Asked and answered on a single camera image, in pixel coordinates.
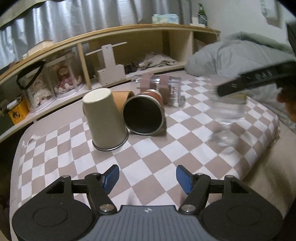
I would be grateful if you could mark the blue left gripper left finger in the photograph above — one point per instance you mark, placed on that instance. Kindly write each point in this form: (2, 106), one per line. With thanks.
(109, 178)

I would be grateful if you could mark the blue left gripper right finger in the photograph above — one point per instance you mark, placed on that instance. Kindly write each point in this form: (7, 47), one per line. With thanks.
(185, 179)

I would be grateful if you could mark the ribbed goblet glass yellow band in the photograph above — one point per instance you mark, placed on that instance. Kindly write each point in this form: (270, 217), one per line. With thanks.
(226, 110)

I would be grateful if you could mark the cream upside-down cup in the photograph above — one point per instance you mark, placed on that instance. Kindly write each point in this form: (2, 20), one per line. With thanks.
(106, 125)

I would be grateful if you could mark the steel cup brown leather sleeve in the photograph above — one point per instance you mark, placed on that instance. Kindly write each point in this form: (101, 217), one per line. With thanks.
(144, 113)

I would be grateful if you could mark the orange brown cup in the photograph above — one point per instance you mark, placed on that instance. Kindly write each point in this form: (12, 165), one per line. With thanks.
(120, 98)

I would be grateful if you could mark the grey duvet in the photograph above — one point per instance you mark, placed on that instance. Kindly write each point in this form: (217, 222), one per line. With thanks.
(245, 52)

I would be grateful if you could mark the checkered beige white cloth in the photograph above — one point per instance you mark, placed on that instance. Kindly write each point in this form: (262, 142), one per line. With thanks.
(148, 164)

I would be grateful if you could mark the clear glass brown checkered band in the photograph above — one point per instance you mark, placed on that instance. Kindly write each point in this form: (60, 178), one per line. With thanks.
(169, 87)

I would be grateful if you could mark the green glass bottle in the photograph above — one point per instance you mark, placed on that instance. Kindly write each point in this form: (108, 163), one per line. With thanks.
(202, 18)

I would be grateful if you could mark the white wooden T stand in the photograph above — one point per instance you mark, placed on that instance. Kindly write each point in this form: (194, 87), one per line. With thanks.
(112, 72)

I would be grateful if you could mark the doll in clear case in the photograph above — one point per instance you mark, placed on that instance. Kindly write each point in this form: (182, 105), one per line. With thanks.
(38, 95)

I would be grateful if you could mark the black items on shelf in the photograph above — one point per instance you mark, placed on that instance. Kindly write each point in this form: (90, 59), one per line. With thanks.
(131, 67)

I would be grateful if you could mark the yellow small box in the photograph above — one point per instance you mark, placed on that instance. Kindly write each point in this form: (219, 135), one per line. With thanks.
(19, 112)

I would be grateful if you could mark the wooden low shelf unit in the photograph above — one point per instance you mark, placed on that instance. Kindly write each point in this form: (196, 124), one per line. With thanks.
(176, 41)

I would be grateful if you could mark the dark green small bag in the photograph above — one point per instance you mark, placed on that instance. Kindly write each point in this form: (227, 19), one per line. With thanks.
(5, 120)

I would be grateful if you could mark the grey crumpled cloth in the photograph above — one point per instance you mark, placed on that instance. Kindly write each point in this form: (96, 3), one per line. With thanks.
(152, 60)

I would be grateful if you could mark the tissue box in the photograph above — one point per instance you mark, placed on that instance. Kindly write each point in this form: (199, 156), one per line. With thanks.
(165, 19)

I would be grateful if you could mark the wooden box on shelf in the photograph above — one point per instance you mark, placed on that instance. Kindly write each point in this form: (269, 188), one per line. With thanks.
(40, 46)

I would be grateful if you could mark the silver grey curtain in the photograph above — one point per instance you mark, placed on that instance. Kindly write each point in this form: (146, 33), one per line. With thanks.
(26, 23)

